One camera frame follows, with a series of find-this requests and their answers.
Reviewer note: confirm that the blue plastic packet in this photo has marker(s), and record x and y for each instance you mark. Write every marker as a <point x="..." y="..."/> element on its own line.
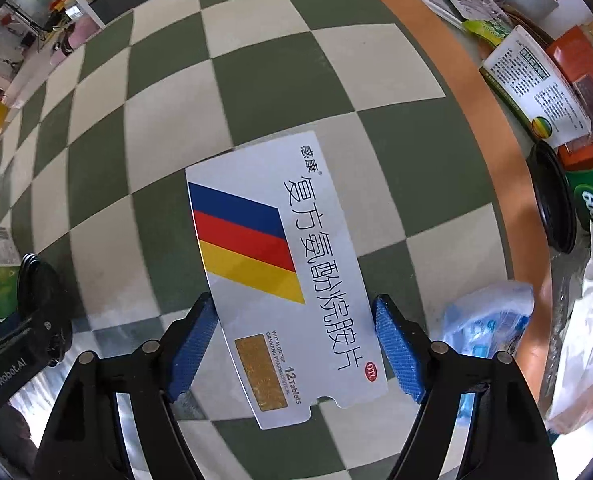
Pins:
<point x="491" y="320"/>

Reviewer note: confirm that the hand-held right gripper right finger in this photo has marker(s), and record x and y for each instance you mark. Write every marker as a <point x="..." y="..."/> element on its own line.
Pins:
<point x="399" y="350"/>

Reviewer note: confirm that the green sachet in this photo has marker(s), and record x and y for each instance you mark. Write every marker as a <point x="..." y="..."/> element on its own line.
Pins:
<point x="489" y="31"/>

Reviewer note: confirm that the white green printed box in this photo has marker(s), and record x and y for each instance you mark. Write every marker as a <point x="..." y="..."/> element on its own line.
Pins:
<point x="526" y="80"/>

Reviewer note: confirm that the orange box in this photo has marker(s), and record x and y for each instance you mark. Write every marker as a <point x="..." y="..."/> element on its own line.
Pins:
<point x="576" y="55"/>

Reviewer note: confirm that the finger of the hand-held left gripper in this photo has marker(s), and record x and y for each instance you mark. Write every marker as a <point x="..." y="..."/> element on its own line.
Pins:
<point x="51" y="335"/>

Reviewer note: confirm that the white crumpled bag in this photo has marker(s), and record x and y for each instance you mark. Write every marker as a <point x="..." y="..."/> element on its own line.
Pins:
<point x="591" y="350"/>

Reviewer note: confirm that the clear plastic bag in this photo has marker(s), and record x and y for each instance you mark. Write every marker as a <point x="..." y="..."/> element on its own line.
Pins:
<point x="571" y="280"/>

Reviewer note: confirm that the black lid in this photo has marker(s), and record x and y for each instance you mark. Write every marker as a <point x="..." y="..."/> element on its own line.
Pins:
<point x="551" y="195"/>

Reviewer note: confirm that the white striped medicine box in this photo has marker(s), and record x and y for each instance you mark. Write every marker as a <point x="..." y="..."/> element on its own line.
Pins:
<point x="286" y="270"/>

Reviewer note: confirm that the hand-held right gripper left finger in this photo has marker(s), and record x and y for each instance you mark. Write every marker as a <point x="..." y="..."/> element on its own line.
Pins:
<point x="194" y="350"/>

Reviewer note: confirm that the green white checkered tablecloth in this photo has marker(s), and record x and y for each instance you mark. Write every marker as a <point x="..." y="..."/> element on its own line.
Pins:
<point x="401" y="110"/>

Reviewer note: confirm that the pink suitcase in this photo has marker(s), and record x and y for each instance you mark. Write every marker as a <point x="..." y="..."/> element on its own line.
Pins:
<point x="81" y="35"/>

